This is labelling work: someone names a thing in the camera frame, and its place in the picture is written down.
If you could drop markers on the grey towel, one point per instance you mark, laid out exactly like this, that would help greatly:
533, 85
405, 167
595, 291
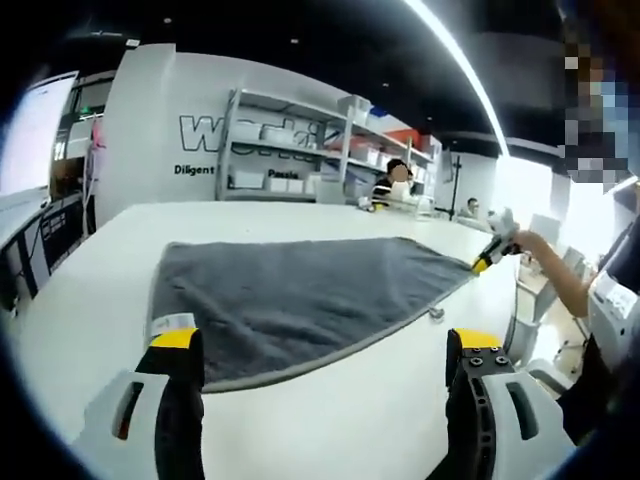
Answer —
300, 300

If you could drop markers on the black cabinet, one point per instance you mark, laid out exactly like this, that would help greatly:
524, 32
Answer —
62, 230

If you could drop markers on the white office chair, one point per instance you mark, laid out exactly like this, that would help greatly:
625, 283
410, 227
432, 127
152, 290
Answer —
537, 310

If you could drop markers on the white office desk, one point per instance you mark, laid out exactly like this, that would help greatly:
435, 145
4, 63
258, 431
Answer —
20, 220

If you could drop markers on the white chest device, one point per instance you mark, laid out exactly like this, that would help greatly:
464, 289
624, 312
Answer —
612, 300

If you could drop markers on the person's right hand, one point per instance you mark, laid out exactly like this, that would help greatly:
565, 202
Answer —
530, 244

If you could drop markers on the group of white storage bins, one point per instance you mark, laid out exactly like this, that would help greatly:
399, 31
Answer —
247, 179

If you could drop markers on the black tripod stand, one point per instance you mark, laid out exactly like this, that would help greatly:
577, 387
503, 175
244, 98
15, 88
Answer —
455, 190

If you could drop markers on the grey metal shelf rack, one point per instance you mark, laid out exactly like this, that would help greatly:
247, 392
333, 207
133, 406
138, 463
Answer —
285, 145

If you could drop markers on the ceiling light strip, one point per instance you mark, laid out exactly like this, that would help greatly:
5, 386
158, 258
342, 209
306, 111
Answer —
475, 75

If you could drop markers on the pink hanging item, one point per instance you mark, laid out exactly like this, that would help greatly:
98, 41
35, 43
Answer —
98, 135

